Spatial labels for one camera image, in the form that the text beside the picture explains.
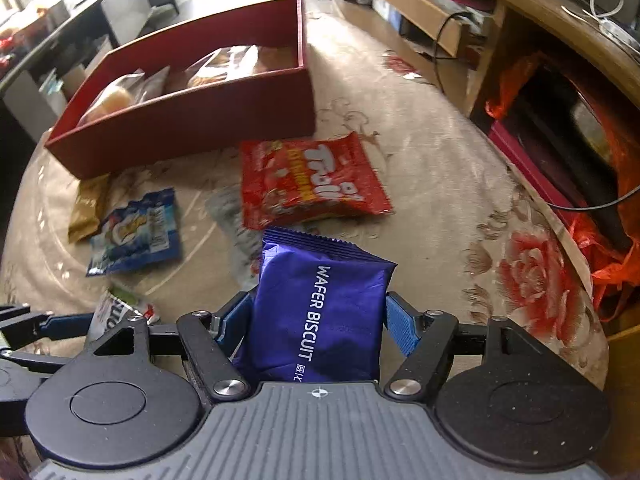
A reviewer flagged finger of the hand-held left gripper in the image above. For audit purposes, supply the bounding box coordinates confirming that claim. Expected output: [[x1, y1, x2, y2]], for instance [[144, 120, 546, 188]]
[[0, 348, 68, 376], [0, 304, 97, 347]]

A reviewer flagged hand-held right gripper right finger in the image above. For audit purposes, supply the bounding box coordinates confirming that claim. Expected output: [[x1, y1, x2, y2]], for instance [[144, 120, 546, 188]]
[[384, 291, 558, 404]]

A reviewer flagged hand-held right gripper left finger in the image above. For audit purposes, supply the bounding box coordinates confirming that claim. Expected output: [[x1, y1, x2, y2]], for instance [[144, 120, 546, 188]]
[[82, 291, 253, 404]]

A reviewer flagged green white chip packet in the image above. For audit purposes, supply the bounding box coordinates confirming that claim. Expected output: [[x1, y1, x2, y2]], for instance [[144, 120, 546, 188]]
[[89, 285, 162, 341]]

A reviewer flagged blue wafer biscuit packet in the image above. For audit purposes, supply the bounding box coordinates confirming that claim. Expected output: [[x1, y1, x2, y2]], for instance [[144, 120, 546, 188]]
[[231, 227, 398, 383]]

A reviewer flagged blue white candy packet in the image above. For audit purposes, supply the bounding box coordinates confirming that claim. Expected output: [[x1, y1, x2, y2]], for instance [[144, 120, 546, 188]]
[[86, 187, 183, 277]]

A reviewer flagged gold snack packet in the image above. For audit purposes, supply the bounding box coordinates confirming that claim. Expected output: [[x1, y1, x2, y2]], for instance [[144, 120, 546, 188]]
[[67, 173, 112, 244]]

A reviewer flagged red gummy candy packet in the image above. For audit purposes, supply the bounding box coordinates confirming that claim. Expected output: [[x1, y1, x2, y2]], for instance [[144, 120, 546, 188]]
[[240, 131, 393, 231]]

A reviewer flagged red cardboard box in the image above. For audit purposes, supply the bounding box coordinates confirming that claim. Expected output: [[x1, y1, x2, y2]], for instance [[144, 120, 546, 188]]
[[44, 0, 317, 181]]

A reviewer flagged bread bun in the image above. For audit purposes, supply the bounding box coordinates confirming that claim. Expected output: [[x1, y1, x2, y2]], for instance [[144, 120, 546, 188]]
[[77, 72, 171, 126]]

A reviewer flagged clear crispy snack packet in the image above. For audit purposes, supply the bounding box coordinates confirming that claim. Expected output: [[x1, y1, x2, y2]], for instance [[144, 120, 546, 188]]
[[165, 45, 301, 93]]

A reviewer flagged beige floral tablecloth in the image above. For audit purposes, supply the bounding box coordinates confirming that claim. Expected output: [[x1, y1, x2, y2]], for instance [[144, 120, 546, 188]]
[[0, 0, 608, 396]]

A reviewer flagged red flat gift box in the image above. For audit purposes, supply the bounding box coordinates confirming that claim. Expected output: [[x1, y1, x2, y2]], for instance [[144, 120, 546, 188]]
[[487, 125, 586, 231]]

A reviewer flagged orange plastic bag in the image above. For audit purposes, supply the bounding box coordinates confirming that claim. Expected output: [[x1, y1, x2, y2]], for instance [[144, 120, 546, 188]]
[[485, 52, 640, 323]]

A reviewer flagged blue white carton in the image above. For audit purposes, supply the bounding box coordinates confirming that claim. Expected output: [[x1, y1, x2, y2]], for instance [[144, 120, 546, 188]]
[[372, 0, 407, 32]]

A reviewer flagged black white low cabinet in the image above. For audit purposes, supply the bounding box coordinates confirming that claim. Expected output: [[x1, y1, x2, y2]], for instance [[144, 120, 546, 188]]
[[0, 0, 144, 161]]

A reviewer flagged wooden television cabinet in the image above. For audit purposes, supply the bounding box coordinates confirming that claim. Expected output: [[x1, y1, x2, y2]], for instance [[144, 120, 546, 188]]
[[305, 0, 640, 480]]

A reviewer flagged thin black cable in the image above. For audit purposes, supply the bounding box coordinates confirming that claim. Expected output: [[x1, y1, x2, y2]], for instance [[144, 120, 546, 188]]
[[547, 180, 640, 212]]

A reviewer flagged looped black cable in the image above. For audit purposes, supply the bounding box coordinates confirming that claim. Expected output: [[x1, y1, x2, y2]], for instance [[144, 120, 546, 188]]
[[431, 9, 472, 97]]

